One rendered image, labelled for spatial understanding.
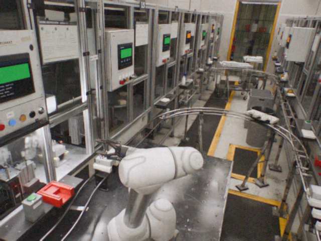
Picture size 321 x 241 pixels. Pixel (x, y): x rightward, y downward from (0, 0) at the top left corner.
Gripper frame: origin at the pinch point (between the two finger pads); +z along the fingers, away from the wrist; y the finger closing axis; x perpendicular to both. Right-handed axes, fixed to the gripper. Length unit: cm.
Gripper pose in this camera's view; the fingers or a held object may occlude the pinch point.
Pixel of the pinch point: (100, 146)
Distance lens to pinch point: 167.5
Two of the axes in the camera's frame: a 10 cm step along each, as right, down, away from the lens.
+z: -9.4, -1.9, 2.9
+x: -3.4, 3.6, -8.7
